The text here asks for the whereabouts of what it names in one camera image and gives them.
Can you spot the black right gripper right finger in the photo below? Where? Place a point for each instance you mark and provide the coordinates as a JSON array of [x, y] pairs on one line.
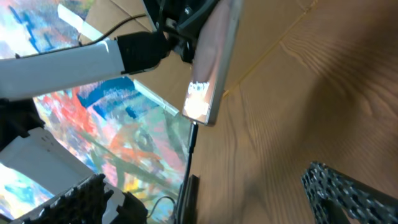
[[337, 198]]

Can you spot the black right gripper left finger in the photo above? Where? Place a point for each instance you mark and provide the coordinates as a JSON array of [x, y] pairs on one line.
[[84, 202]]

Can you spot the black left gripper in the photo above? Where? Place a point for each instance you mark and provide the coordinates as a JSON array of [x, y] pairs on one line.
[[182, 20]]

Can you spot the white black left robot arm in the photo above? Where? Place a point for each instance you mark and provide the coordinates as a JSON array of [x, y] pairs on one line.
[[26, 77]]

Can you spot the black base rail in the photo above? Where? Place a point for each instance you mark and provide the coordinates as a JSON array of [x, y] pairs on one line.
[[188, 206]]

